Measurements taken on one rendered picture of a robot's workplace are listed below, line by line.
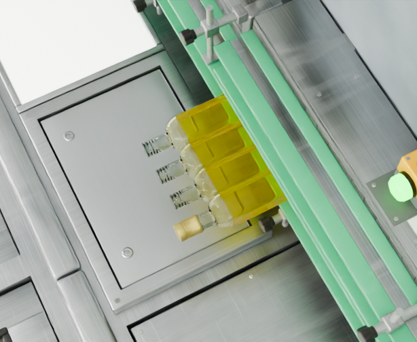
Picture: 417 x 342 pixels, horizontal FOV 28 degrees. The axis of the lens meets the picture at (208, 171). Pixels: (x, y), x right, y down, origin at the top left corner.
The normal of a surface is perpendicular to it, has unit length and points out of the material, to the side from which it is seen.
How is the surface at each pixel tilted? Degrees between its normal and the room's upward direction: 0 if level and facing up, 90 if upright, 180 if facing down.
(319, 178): 90
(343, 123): 90
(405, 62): 0
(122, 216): 90
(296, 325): 89
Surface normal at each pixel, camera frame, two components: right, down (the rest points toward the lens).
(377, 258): -0.01, -0.41
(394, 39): -0.89, 0.42
